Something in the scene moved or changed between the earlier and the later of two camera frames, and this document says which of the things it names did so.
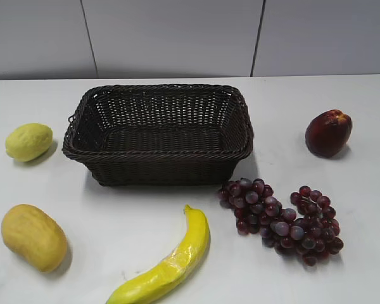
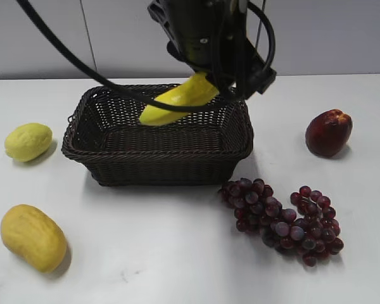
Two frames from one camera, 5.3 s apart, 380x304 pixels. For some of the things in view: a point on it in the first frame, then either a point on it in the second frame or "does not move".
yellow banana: [177, 270] to [197, 90]
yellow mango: [34, 233] does not move
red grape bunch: [308, 229] does not move
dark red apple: [328, 132] does not move
